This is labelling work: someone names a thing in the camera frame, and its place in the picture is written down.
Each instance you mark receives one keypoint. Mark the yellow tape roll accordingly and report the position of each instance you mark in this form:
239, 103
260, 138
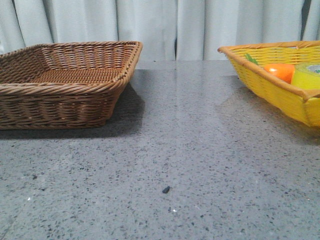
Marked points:
306, 76

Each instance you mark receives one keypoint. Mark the small black debris piece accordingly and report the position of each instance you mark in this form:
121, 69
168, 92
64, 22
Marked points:
166, 190

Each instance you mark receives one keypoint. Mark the white curtain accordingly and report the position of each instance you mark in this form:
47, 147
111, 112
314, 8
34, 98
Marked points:
181, 30

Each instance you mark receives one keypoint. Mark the brown wicker basket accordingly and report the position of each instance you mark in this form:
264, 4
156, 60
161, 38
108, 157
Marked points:
72, 85

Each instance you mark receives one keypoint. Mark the orange toy carrot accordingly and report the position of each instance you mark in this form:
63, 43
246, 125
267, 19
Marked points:
282, 71

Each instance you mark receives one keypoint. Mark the yellow woven basket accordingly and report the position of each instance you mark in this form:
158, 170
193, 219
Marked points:
298, 104

